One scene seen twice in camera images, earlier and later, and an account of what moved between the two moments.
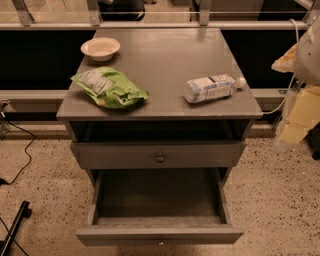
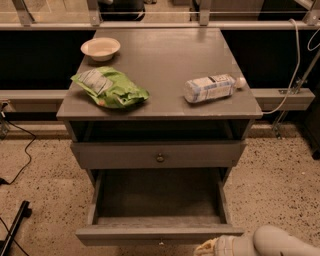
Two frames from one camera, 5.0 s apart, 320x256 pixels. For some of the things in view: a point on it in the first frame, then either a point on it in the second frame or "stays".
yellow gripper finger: (286, 63) to (207, 248)
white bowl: (101, 49) stays
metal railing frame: (24, 22) stays
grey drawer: (158, 206) stays
